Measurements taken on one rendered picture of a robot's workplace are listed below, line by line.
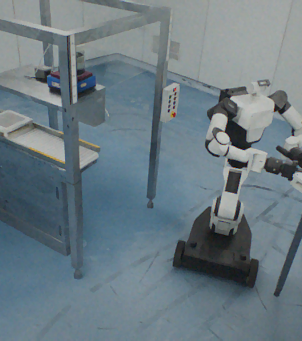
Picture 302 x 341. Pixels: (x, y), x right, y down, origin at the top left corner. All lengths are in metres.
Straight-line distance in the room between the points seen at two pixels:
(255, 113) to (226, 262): 1.04
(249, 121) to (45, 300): 1.73
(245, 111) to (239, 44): 3.35
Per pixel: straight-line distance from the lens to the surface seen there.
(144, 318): 2.64
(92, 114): 2.34
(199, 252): 2.80
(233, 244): 2.96
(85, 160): 2.44
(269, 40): 5.46
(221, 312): 2.75
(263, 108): 2.45
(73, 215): 2.43
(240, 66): 5.71
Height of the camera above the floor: 2.13
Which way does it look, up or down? 33 degrees down
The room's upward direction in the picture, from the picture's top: 5 degrees clockwise
